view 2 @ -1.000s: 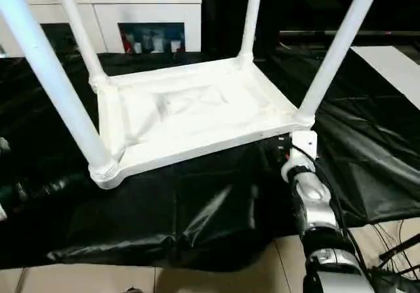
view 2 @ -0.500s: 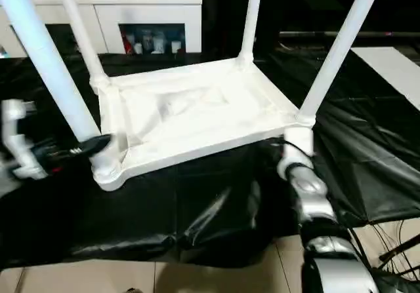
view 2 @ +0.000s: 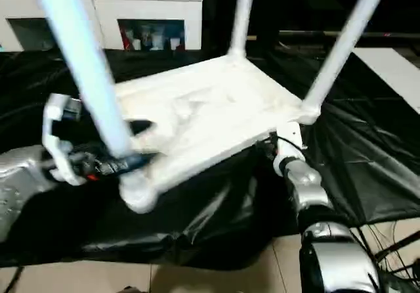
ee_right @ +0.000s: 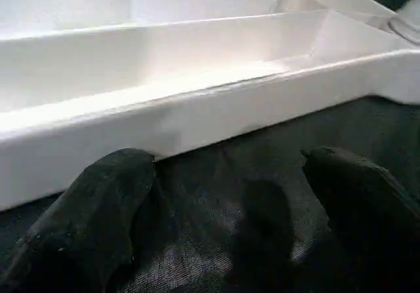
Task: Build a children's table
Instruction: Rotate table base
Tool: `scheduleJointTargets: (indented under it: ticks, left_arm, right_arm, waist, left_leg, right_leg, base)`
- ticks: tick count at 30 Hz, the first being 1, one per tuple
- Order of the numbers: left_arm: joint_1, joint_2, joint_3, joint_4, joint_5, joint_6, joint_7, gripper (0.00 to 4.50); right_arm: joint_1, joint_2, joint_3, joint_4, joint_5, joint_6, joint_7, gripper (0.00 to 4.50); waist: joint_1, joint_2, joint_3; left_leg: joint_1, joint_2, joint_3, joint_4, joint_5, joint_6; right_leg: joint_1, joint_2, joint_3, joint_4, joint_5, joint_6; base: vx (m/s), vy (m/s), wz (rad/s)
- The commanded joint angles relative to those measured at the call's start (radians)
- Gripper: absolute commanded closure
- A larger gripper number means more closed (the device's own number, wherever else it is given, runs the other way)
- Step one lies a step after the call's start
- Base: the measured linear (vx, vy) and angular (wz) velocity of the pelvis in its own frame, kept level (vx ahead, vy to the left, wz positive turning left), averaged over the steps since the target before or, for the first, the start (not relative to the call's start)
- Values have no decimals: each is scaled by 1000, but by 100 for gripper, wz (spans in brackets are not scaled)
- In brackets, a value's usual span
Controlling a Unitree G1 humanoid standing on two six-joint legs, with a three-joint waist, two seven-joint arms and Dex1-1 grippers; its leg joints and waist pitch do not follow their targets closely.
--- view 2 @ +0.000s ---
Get white plastic table top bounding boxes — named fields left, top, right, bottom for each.
left=113, top=55, right=322, bottom=214

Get white plastic table leg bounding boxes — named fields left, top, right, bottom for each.
left=228, top=0, right=257, bottom=62
left=28, top=0, right=135, bottom=163
left=301, top=0, right=394, bottom=111

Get black metal bar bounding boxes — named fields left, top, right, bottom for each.
left=278, top=29, right=420, bottom=41

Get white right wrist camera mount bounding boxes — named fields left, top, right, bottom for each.
left=273, top=121, right=305, bottom=176

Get white glass-door cabinet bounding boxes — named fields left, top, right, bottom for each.
left=0, top=0, right=203, bottom=52

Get black tripod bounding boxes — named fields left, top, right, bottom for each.
left=373, top=229, right=420, bottom=258

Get black work surface mat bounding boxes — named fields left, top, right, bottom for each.
left=0, top=45, right=420, bottom=271

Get black floor cables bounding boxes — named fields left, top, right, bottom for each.
left=350, top=220, right=420, bottom=293

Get white flat board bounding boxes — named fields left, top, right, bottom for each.
left=352, top=47, right=420, bottom=114

